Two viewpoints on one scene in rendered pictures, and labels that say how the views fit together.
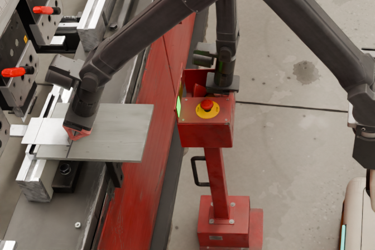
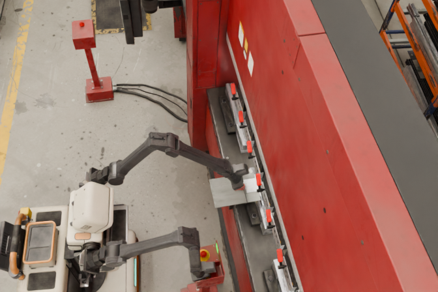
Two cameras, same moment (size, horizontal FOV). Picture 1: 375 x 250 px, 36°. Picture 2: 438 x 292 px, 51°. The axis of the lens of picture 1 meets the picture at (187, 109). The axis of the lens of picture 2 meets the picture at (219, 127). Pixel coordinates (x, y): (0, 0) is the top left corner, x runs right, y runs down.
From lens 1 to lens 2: 240 cm
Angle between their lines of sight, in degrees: 74
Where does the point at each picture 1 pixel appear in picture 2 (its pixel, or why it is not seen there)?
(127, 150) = (216, 182)
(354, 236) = (129, 277)
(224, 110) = not seen: hidden behind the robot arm
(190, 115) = (211, 249)
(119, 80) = (250, 246)
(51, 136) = (251, 182)
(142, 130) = (214, 193)
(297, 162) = not seen: outside the picture
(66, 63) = (238, 167)
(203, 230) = not seen: hidden behind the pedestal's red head
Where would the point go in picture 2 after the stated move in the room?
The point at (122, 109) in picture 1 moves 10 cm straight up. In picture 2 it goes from (228, 201) to (229, 193)
